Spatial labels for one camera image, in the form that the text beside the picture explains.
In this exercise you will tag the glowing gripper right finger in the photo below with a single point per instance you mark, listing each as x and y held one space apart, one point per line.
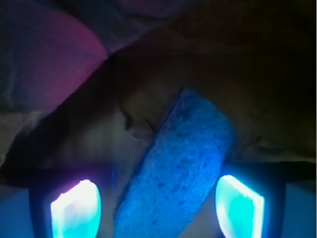
249 200

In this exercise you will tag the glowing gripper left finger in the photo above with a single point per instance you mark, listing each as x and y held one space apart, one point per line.
65 204

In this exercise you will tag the blue sponge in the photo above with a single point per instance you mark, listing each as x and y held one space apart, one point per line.
177 171

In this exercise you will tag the brown paper bag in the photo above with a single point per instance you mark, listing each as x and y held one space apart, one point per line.
85 84

